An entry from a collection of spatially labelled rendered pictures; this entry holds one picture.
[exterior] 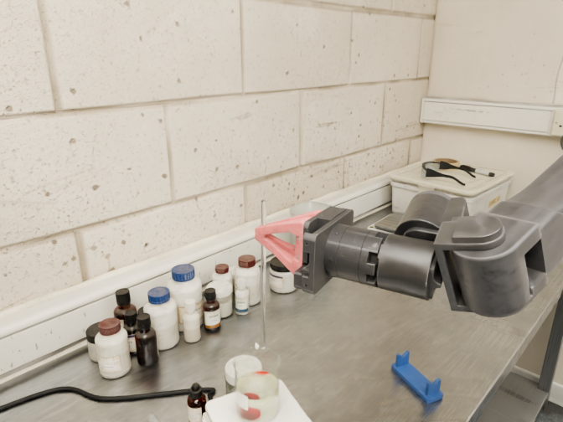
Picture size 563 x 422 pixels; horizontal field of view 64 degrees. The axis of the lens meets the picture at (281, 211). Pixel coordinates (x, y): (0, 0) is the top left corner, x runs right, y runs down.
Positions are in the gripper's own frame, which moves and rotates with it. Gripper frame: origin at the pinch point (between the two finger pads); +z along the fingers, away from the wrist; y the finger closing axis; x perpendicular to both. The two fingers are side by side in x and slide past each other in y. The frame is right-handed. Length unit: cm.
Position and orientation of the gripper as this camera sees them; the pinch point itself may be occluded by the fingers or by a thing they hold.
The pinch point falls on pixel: (262, 233)
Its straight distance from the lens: 52.9
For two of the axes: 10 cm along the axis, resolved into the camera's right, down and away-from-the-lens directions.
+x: -0.1, 9.5, 3.1
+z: -8.7, -1.7, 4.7
